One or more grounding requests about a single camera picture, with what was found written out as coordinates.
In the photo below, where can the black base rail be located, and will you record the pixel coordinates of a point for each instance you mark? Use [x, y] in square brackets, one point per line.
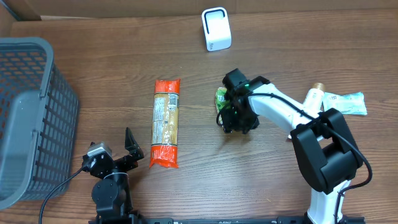
[217, 221]

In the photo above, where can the orange spaghetti pack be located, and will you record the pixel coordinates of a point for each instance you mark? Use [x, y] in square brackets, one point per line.
[164, 145]

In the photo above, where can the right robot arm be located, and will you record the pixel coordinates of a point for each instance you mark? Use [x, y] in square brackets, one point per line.
[326, 152]

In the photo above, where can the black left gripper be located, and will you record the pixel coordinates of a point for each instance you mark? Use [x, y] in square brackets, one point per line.
[121, 162]

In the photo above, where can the teal tissue wipes pack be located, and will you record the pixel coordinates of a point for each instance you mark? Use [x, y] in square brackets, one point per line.
[347, 104]

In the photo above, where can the white barcode scanner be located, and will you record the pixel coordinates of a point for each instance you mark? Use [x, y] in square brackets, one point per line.
[216, 29]

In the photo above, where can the green snack pouch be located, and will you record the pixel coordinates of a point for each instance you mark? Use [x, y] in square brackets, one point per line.
[221, 104]

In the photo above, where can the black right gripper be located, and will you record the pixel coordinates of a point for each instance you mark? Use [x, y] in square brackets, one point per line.
[232, 124]

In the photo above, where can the white tube gold cap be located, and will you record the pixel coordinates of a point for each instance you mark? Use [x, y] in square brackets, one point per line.
[311, 105]

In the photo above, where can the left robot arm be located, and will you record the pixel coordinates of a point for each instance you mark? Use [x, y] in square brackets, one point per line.
[112, 193]

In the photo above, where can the grey plastic mesh basket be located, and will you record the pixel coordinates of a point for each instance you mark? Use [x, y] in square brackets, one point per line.
[39, 119]

